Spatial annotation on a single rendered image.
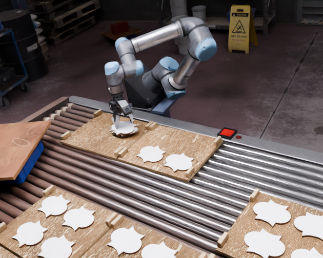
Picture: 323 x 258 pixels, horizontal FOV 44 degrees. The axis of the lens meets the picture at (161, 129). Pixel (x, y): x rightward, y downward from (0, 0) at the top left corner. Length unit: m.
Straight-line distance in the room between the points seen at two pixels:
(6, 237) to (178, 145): 0.89
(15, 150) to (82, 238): 0.68
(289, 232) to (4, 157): 1.35
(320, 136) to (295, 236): 2.31
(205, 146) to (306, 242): 0.72
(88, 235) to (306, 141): 2.48
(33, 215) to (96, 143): 0.56
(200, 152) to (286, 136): 1.89
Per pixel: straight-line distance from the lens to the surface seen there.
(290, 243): 1.51
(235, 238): 1.52
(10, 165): 2.01
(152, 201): 1.74
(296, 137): 3.74
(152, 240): 1.55
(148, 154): 1.97
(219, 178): 1.80
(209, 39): 2.07
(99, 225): 1.66
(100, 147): 2.12
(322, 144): 3.67
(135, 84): 2.50
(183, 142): 2.03
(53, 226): 1.74
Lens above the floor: 2.05
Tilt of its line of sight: 31 degrees down
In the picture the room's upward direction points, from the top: 9 degrees counter-clockwise
